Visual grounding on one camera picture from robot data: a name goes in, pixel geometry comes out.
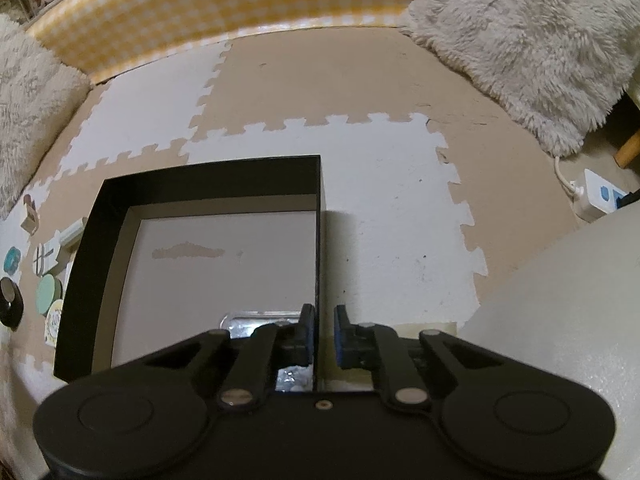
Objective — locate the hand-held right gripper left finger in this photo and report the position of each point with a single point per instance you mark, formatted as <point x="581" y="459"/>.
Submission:
<point x="309" y="332"/>

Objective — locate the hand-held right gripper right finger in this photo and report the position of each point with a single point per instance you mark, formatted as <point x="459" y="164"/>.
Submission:
<point x="340" y="332"/>

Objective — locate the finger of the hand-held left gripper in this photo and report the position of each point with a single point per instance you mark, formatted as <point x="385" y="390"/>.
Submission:
<point x="11" y="310"/>

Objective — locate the black storage box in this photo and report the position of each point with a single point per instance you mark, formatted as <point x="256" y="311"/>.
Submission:
<point x="80" y="285"/>

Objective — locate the green round tin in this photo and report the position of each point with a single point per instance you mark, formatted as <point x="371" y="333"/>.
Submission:
<point x="49" y="292"/>

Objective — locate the yellow patterned round tin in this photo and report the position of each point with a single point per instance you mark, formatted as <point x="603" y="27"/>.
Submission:
<point x="54" y="322"/>

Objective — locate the teal round badge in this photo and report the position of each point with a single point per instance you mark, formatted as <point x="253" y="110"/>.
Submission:
<point x="12" y="259"/>

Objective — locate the clear plastic packet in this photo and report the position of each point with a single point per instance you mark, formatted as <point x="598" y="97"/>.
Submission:
<point x="250" y="321"/>

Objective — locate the white square lined case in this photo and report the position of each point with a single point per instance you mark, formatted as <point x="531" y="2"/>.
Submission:
<point x="46" y="257"/>

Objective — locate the mint white rectangular eraser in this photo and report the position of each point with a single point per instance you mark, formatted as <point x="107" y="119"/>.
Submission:
<point x="74" y="232"/>

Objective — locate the beige white foam puzzle mat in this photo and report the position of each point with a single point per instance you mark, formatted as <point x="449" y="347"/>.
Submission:
<point x="400" y="210"/>

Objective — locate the white fluffy plush toy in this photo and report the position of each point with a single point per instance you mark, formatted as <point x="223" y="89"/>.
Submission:
<point x="30" y="110"/>

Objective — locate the white power strip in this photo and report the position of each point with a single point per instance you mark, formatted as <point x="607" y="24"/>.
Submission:
<point x="595" y="192"/>

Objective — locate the yellow checked padded barrier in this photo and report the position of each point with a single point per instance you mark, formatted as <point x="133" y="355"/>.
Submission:
<point x="200" y="10"/>

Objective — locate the wooden furniture leg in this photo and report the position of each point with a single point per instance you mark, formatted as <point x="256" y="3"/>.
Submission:
<point x="629" y="150"/>

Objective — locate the fluffy cream cushion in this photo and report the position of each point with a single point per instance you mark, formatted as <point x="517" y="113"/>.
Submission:
<point x="525" y="35"/>

